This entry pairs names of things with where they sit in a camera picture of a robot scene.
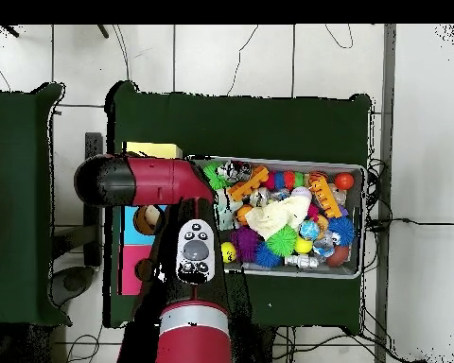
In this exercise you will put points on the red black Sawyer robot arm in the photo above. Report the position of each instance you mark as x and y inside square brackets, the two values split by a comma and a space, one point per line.
[155, 181]

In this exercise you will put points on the wooden box with three holes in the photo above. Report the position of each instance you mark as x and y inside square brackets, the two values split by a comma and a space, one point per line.
[130, 234]

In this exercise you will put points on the shallow mesh bin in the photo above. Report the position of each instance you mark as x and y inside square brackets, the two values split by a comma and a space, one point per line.
[325, 273]

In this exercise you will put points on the mint green waffle cloth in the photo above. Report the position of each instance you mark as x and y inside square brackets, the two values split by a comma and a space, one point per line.
[225, 210]

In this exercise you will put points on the green fuzzy ball with eyes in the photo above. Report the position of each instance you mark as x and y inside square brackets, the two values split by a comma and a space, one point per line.
[213, 176]

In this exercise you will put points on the orange toy brick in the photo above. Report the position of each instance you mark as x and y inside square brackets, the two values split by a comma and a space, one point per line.
[249, 183]
[325, 198]

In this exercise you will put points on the crushed black red can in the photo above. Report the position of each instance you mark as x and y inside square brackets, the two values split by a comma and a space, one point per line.
[236, 170]

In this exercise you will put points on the yellow ball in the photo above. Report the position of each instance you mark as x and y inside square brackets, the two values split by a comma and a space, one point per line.
[229, 252]

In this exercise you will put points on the cream waffle cloth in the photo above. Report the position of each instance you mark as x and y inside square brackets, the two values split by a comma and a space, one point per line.
[276, 217]

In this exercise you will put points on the dark green table cloth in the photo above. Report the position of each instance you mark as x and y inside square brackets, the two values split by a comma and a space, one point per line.
[15, 189]
[230, 124]

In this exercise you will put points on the blue globe ball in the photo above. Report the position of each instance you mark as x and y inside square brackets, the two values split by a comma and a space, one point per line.
[309, 230]

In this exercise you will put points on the black upright panel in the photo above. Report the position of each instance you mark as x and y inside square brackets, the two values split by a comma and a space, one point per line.
[93, 143]

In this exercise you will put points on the grey round stand base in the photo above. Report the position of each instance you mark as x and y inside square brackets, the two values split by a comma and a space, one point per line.
[73, 283]

